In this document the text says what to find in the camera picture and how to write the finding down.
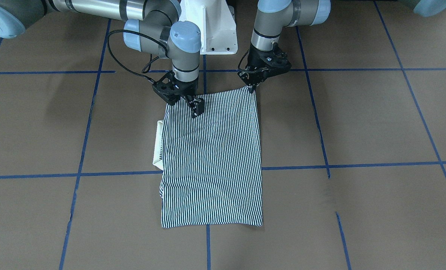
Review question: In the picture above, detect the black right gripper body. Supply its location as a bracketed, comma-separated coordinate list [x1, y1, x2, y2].
[169, 72, 199, 97]

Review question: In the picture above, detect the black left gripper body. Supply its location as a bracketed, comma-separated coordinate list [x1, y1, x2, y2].
[247, 44, 280, 79]

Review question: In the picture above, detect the blue white striped polo shirt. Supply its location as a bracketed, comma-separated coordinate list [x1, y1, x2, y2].
[159, 87, 263, 228]

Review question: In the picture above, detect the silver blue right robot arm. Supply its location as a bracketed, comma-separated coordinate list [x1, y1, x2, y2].
[0, 0, 205, 118]

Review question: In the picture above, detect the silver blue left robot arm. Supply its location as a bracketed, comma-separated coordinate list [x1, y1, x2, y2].
[237, 0, 332, 93]

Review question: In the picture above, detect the brown paper table cover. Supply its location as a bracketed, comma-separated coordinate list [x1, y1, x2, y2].
[0, 0, 446, 270]

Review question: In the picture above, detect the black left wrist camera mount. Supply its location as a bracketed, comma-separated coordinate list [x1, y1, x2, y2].
[269, 51, 292, 77]

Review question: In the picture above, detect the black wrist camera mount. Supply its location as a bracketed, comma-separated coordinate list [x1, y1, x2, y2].
[152, 71, 181, 106]
[269, 51, 292, 77]

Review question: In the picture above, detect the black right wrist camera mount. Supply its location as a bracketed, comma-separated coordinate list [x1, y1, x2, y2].
[152, 71, 181, 106]

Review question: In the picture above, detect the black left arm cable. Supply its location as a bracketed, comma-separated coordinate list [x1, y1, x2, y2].
[237, 52, 250, 74]

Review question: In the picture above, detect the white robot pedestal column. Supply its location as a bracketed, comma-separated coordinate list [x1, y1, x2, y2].
[180, 0, 238, 55]

